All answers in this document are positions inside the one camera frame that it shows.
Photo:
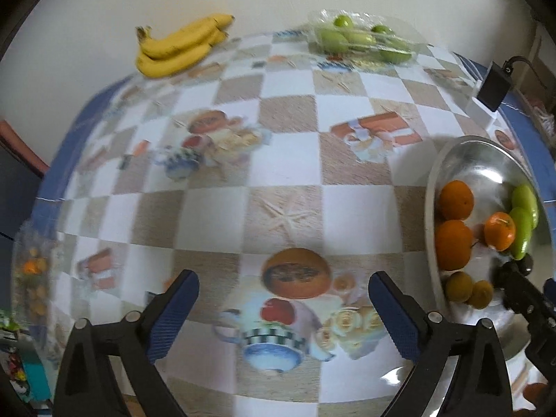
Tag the dark plum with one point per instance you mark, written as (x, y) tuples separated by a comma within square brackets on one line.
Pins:
[(524, 266)]

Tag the orange mandarin with stem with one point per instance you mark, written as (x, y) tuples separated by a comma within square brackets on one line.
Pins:
[(499, 231)]

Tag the white power strip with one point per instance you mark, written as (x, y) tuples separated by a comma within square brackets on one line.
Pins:
[(478, 111)]

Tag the checkered printed tablecloth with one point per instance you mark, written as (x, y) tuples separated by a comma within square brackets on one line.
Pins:
[(284, 179)]

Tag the small brownish kumquat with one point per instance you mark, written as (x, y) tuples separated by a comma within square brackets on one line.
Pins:
[(481, 295)]

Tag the small yellow kumquat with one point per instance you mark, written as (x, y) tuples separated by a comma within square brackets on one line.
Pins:
[(458, 287)]

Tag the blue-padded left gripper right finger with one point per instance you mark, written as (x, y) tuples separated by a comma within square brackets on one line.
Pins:
[(479, 385)]

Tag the yellow banana bunch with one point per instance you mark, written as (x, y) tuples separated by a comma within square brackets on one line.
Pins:
[(183, 49)]

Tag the large green mango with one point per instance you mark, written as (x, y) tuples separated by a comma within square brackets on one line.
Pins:
[(524, 197)]

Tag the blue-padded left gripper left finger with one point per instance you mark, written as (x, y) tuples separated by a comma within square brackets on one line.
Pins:
[(86, 383)]

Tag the clear bag of green fruits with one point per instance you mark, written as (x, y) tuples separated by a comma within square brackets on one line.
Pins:
[(339, 33)]

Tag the black power adapter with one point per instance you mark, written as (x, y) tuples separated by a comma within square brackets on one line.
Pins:
[(495, 85)]

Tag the red chair edge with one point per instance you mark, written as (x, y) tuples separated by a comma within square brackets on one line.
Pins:
[(16, 146)]

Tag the clear box of small oranges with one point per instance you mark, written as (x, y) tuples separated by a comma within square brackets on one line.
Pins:
[(30, 278)]

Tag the round steel tray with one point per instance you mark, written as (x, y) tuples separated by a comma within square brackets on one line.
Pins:
[(492, 173)]

